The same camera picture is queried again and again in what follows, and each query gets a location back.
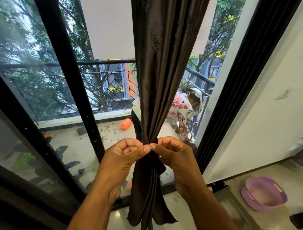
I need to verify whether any person's left hand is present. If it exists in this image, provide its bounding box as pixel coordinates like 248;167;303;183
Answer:
98;138;152;202

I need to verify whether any person's right hand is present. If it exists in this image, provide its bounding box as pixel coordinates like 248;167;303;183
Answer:
150;137;203;197

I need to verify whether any dark brown curtain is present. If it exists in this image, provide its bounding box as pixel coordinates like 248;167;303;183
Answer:
127;0;210;230

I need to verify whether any person's left forearm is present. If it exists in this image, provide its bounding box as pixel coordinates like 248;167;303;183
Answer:
67;176;122;230

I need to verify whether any person's right forearm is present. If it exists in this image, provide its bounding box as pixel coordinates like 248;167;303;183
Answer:
179;176;240;230

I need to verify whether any orange plastic bottle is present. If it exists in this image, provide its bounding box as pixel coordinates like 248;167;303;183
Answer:
120;118;133;130

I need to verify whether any floral patterned cloth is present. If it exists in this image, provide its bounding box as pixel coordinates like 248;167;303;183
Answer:
165;92;196;143

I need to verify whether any white and brown cap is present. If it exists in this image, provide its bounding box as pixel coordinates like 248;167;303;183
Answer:
181;88;204;117

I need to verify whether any orange and grey building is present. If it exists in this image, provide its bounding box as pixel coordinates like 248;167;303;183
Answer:
99;58;139;110

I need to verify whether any black metal balcony railing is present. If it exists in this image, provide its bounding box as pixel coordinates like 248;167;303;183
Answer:
0;59;216;141

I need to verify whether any purple plastic basin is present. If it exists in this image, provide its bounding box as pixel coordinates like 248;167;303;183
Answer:
240;176;288;212

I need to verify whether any tree with yellow flowers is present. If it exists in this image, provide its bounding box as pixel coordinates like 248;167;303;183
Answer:
188;0;247;79

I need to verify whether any large leafy tree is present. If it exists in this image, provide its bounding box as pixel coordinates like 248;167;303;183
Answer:
0;0;136;120

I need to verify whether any dark object on floor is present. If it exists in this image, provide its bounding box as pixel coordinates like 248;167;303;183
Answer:
289;212;303;230

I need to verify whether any black sliding door frame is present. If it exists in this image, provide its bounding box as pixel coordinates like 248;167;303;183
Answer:
0;77;87;223
35;0;106;163

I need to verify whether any black outer door frame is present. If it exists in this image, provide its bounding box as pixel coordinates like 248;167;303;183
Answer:
195;0;302;174

